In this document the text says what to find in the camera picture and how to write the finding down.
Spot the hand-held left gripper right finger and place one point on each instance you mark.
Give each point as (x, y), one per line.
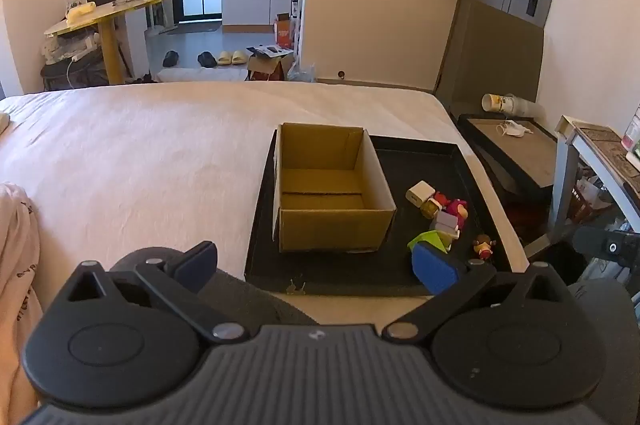
(435, 267)

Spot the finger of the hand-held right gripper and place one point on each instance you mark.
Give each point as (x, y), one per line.
(605, 245)

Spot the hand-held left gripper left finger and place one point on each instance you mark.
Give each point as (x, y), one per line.
(197, 261)

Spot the green toy box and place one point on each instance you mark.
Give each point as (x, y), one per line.
(431, 241)

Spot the white cube device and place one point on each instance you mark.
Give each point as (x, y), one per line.
(447, 223)

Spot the brown-haired doll figure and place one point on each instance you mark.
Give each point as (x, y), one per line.
(483, 248)

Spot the black tray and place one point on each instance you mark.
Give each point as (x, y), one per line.
(400, 165)

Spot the pink bear toy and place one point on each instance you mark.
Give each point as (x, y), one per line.
(457, 209)

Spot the red and yellow figure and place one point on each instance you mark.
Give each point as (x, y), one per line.
(433, 205)

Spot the white charger plug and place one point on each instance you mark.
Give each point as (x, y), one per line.
(420, 195)

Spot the grey metal shelf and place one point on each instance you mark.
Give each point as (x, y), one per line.
(562, 175)

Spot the white bed sheet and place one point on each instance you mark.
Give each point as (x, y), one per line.
(150, 165)

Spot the white face mask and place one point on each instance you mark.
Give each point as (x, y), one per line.
(515, 129)

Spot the paper cup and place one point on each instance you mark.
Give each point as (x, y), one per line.
(510, 104)

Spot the pink printed cloth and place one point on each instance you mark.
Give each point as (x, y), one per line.
(17, 255)

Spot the brown box with magazine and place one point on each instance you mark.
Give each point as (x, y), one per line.
(265, 66)

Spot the clear plastic bag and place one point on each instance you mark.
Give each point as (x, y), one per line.
(302, 73)

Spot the leaning cardboard sheet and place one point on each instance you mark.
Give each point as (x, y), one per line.
(492, 55)

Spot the yellow round table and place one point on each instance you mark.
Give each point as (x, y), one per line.
(109, 50)

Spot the dark floor mat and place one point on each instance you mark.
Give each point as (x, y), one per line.
(192, 28)

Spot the orange cardboard box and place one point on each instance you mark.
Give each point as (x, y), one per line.
(284, 34)

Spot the yellow item on table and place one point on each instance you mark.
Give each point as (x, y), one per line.
(80, 12)

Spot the black spray bottle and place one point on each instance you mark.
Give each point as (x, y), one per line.
(295, 2)

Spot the black frame with brown board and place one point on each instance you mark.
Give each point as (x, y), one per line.
(520, 155)

